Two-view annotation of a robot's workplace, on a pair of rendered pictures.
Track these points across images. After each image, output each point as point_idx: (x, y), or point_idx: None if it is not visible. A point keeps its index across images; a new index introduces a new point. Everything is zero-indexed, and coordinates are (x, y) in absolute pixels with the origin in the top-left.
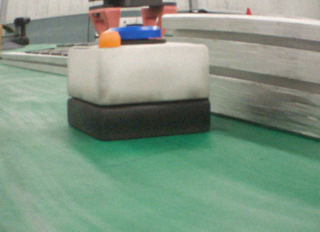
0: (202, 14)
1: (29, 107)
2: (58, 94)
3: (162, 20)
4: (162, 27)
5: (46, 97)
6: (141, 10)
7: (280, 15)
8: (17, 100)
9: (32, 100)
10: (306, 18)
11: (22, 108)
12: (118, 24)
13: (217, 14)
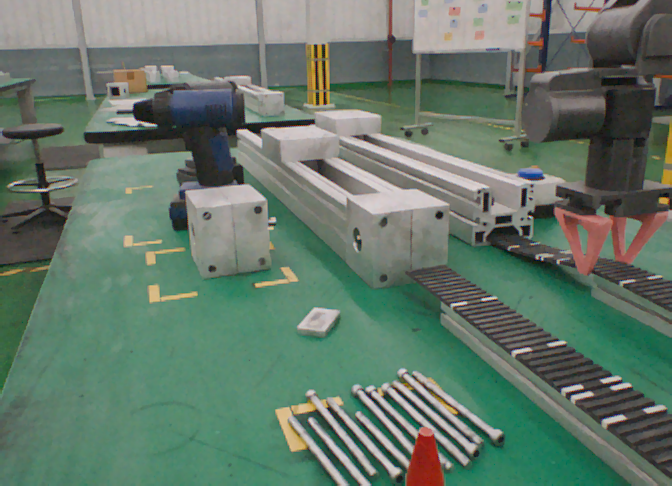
0: (504, 173)
1: (624, 236)
2: (642, 263)
3: (535, 186)
4: (535, 191)
5: (643, 256)
6: (611, 223)
7: (434, 197)
8: (665, 252)
9: (647, 250)
10: (410, 189)
11: (629, 236)
12: (610, 219)
13: (494, 170)
